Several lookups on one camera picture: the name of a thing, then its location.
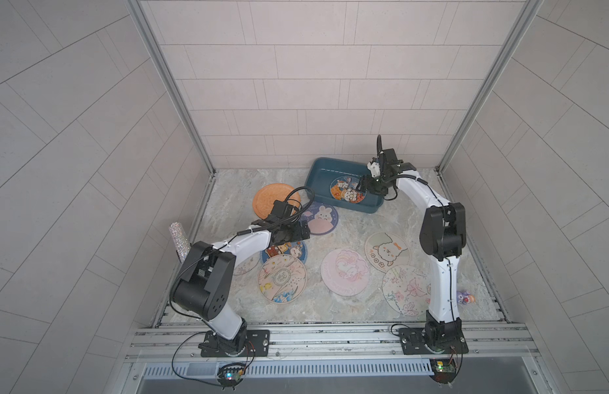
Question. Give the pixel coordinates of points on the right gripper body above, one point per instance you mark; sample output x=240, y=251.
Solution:
x=376, y=184

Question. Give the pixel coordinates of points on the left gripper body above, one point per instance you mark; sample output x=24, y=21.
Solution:
x=291, y=232

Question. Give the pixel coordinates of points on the purple bunny coaster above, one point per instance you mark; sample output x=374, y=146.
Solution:
x=321, y=219

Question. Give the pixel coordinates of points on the colourful cartoon animals coaster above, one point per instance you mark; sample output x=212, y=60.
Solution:
x=346, y=188

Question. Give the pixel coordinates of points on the teal storage box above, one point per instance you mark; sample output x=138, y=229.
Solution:
x=326, y=170

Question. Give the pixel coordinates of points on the pink unicorn coaster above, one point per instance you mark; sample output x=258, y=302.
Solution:
x=345, y=272

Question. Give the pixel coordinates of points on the cream cat coaster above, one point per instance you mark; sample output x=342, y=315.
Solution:
x=386, y=250

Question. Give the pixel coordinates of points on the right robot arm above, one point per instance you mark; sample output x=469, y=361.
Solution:
x=442, y=238

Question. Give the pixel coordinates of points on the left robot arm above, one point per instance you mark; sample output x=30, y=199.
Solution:
x=203, y=285

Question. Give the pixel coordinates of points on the blue bear coaster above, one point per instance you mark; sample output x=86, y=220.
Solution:
x=296, y=249

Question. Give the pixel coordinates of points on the orange round coaster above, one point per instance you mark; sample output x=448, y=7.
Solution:
x=278, y=199

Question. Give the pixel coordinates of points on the beige mandala coaster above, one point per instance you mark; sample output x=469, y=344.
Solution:
x=282, y=279

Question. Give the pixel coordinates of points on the pale butterfly coaster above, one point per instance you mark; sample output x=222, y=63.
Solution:
x=248, y=264

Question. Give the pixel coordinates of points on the glitter microphone on stand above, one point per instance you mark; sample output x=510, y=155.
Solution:
x=180, y=241

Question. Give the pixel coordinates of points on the white butterfly flower coaster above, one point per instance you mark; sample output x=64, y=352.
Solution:
x=407, y=290

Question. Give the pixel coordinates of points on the small purple toy figure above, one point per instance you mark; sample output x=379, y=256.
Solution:
x=465, y=298

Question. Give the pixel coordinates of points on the left controller board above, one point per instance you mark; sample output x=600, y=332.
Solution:
x=231, y=375

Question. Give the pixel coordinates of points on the controller board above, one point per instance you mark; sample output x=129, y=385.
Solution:
x=443, y=371
x=231, y=375

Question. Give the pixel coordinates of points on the right controller board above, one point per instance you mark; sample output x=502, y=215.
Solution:
x=443, y=371

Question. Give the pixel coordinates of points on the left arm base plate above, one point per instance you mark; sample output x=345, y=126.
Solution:
x=255, y=342

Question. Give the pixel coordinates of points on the aluminium mounting rail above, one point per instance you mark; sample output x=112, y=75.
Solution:
x=320, y=341

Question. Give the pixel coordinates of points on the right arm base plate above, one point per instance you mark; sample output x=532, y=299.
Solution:
x=417, y=341

